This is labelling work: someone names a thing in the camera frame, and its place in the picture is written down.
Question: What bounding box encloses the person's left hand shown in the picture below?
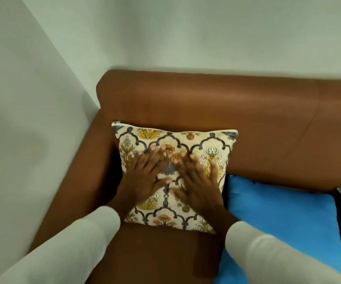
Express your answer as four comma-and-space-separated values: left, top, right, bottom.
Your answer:
108, 145, 174, 218

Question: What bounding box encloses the person's right hand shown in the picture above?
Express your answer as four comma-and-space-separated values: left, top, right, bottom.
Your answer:
170, 151, 234, 222

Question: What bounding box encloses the floral patterned cream cushion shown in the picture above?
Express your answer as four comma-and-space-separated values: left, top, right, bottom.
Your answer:
112, 121, 239, 235

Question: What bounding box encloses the person's right forearm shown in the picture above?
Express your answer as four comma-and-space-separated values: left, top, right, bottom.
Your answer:
209, 208, 341, 284

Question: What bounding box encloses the person's left forearm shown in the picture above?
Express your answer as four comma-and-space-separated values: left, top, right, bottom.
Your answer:
0, 201, 130, 284

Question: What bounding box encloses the brown leather sofa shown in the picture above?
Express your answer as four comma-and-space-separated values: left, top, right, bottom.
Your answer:
29, 70, 341, 284

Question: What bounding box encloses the blue cushion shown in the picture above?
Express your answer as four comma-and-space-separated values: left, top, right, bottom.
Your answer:
213, 175, 341, 284

